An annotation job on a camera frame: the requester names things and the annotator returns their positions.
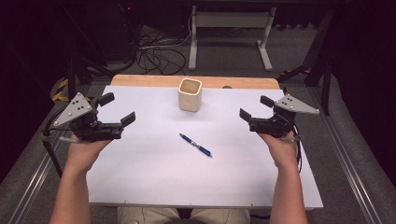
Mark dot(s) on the black tripod stand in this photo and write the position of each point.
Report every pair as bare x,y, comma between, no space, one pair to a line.
72,71

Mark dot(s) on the blue ballpoint pen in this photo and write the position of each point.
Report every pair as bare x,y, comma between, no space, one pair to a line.
196,145

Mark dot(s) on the aluminium floor rail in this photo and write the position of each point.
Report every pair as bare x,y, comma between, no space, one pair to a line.
351,177
29,193

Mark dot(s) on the white table sheet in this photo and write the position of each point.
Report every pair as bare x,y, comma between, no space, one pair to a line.
155,177

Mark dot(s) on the yellow black hazard tape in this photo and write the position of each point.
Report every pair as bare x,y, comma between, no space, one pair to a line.
60,91

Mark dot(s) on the white metal stand frame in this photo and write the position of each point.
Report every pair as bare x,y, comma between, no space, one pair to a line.
230,19

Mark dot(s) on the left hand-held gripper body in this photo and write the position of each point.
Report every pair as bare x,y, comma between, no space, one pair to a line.
76,109

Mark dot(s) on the person's right hand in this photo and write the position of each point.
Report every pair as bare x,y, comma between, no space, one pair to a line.
285,151

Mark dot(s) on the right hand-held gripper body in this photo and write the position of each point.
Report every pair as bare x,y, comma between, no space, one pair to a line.
292,105

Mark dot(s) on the cream square pen holder cup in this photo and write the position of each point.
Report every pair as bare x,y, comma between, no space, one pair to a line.
190,99

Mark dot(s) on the black metal stand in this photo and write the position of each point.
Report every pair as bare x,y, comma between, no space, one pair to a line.
325,81

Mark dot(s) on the person's left hand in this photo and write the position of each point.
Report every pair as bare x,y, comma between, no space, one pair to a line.
82,154

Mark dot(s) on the person's beige trousers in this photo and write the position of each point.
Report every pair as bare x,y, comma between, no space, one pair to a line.
149,216

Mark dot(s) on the dark curtain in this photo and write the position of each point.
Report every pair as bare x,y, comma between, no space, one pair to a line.
21,77
367,77

